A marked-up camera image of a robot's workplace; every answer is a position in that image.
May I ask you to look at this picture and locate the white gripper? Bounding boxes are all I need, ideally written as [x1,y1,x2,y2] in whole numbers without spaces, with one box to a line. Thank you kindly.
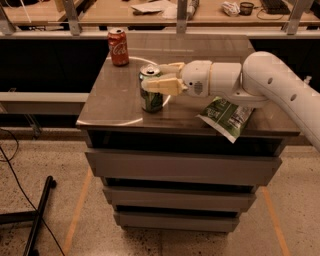
[141,60,212,97]

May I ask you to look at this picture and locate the green soda can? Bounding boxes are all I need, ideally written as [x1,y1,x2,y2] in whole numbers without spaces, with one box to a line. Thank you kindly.
[139,64,163,113]

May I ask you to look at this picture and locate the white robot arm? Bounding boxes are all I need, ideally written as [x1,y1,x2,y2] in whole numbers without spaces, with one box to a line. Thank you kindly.
[141,51,320,151]

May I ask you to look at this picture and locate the red cola can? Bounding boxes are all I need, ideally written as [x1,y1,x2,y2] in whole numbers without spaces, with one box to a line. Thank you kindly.
[108,28,129,66]

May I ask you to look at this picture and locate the white papers on desk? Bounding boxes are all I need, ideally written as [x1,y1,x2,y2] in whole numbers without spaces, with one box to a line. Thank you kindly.
[131,0,177,14]

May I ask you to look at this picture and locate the green chip bag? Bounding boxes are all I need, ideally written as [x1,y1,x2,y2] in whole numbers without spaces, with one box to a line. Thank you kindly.
[197,97,254,143]

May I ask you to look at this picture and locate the crumpled white wrapper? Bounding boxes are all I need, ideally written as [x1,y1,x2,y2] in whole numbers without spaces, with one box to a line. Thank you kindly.
[221,1,240,17]

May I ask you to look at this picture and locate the grey drawer cabinet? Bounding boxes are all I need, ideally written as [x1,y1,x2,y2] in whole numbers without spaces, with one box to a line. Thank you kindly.
[77,32,298,232]

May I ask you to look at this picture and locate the black mesh cup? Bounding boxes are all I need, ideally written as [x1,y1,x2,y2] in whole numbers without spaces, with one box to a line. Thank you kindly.
[240,2,254,16]

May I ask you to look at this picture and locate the long wooden desk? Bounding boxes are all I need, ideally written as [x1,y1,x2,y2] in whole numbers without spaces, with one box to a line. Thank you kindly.
[0,0,320,28]

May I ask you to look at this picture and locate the black stand base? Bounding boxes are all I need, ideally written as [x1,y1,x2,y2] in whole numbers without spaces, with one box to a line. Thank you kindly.
[0,176,56,256]

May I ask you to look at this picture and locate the black floor cable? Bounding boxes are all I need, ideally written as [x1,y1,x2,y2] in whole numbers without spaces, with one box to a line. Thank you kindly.
[0,127,66,256]

